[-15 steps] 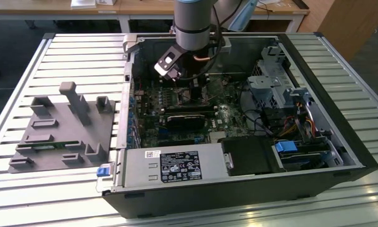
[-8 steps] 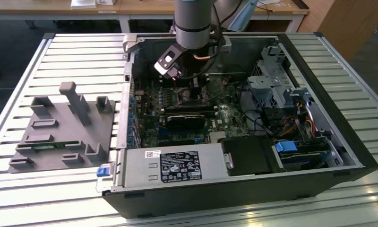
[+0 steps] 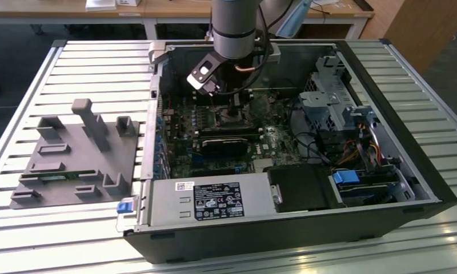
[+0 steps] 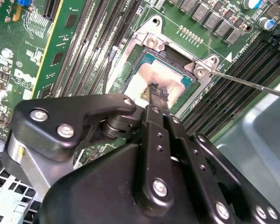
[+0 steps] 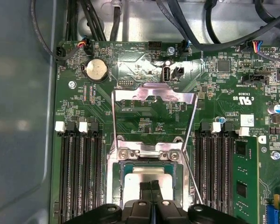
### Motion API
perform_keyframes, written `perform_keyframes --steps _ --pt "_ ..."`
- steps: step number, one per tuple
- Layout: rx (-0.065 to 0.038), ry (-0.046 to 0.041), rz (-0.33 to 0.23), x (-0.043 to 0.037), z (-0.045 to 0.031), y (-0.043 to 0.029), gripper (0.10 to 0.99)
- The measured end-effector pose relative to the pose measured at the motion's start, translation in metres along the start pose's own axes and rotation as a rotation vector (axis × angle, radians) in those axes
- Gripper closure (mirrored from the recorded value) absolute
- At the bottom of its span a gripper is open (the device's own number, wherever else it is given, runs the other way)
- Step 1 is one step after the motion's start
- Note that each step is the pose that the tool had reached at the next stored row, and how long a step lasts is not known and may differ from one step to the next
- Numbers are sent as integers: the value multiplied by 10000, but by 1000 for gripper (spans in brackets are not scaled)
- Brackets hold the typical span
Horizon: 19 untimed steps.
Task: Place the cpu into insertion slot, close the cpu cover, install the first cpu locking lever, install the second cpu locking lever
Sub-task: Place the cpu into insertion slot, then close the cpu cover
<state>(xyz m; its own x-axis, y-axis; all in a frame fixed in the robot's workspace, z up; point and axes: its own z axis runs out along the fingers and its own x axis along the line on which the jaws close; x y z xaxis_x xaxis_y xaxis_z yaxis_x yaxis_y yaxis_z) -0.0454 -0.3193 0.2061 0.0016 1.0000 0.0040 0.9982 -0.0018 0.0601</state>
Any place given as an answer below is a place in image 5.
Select white barcode sticker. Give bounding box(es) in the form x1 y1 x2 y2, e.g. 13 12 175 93
240 114 254 126

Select internal USB port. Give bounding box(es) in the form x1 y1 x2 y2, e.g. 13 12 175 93
162 66 172 83

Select blue expansion slot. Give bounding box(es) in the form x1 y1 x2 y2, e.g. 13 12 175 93
265 204 280 224

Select thin black wire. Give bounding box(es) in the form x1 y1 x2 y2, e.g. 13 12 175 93
30 0 68 62

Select black open PC case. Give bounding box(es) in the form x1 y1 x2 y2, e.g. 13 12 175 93
0 0 280 224

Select green motherboard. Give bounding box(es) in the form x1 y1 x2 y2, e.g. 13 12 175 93
50 39 280 224

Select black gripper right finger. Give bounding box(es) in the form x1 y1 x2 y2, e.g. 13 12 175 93
152 179 248 224

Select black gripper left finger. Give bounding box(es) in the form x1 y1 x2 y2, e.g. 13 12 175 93
65 181 154 224

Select green RAM stick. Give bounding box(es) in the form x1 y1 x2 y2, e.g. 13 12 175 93
232 135 259 224

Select thick black wire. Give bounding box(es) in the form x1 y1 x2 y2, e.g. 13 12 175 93
204 0 224 45
164 0 280 51
254 0 280 30

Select large silver blue capacitor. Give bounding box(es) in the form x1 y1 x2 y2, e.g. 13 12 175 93
267 104 280 115

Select metal socket cover frame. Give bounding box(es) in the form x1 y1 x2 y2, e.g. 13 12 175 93
111 82 199 157

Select metal wire locking lever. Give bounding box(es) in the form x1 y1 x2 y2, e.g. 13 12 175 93
183 149 204 206

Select black square chip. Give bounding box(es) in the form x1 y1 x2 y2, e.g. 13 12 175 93
218 60 231 72

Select silver square CPU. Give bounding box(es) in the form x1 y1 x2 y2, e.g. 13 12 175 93
119 161 179 206

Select silver coin battery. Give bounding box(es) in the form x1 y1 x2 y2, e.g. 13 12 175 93
84 58 109 83

